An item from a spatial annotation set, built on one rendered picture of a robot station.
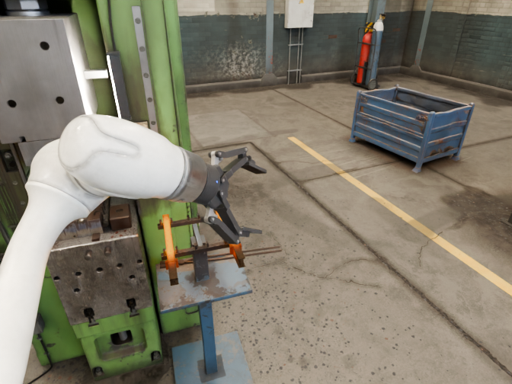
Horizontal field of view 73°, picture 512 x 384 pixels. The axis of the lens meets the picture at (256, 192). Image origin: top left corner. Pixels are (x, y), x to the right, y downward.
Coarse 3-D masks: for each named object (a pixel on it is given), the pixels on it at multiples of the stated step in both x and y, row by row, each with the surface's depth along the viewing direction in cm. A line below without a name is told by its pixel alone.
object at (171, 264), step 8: (168, 216) 154; (168, 224) 149; (168, 232) 143; (168, 240) 139; (168, 248) 134; (168, 256) 130; (168, 264) 126; (176, 264) 128; (176, 272) 122; (176, 280) 122
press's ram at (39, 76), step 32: (0, 32) 110; (32, 32) 112; (64, 32) 115; (0, 64) 113; (32, 64) 116; (64, 64) 119; (0, 96) 118; (32, 96) 121; (64, 96) 124; (0, 128) 122; (32, 128) 125; (64, 128) 129
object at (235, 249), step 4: (216, 212) 157; (240, 244) 136; (232, 248) 135; (236, 248) 133; (240, 248) 133; (232, 252) 136; (236, 252) 131; (240, 252) 131; (236, 256) 134; (240, 256) 129; (244, 256) 129; (236, 260) 133; (240, 260) 128; (240, 264) 129; (244, 264) 130
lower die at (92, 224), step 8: (96, 208) 157; (88, 216) 151; (96, 216) 151; (72, 224) 147; (80, 224) 148; (88, 224) 150; (96, 224) 151; (64, 232) 148; (72, 232) 149; (80, 232) 150; (88, 232) 151; (96, 232) 153; (56, 240) 148
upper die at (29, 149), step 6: (24, 138) 130; (18, 144) 126; (24, 144) 127; (30, 144) 128; (36, 144) 128; (42, 144) 129; (24, 150) 128; (30, 150) 129; (36, 150) 129; (24, 156) 129; (30, 156) 130; (24, 162) 130; (30, 162) 130
